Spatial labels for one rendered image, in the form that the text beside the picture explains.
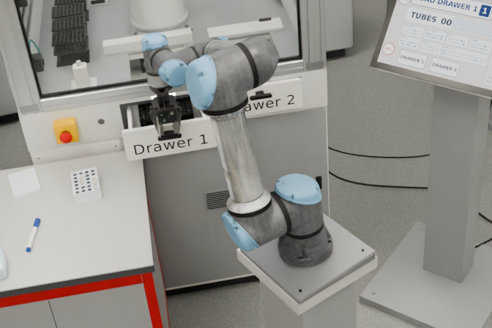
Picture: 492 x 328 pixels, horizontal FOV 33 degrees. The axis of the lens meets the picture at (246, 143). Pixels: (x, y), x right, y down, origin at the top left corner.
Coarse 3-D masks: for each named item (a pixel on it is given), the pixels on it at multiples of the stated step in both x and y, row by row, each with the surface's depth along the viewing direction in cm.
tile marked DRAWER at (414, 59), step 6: (402, 54) 264; (408, 54) 263; (414, 54) 262; (420, 54) 261; (402, 60) 264; (408, 60) 263; (414, 60) 261; (420, 60) 261; (426, 60) 260; (414, 66) 261; (420, 66) 260
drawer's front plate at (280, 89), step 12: (264, 84) 271; (276, 84) 271; (288, 84) 272; (300, 84) 273; (276, 96) 274; (300, 96) 275; (252, 108) 275; (264, 108) 276; (276, 108) 277; (288, 108) 278
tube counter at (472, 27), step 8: (448, 16) 258; (440, 24) 259; (448, 24) 258; (456, 24) 256; (464, 24) 255; (472, 24) 254; (480, 24) 253; (488, 24) 251; (464, 32) 255; (472, 32) 253; (480, 32) 252; (488, 32) 251
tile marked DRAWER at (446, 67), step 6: (432, 60) 259; (438, 60) 258; (444, 60) 257; (432, 66) 258; (438, 66) 257; (444, 66) 256; (450, 66) 255; (456, 66) 255; (438, 72) 257; (444, 72) 256; (450, 72) 255; (456, 72) 254
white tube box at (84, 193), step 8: (88, 168) 263; (96, 168) 262; (72, 176) 260; (88, 176) 260; (96, 176) 259; (72, 184) 257; (80, 184) 256; (88, 184) 256; (72, 192) 253; (80, 192) 253; (88, 192) 253; (96, 192) 253; (80, 200) 254; (88, 200) 254
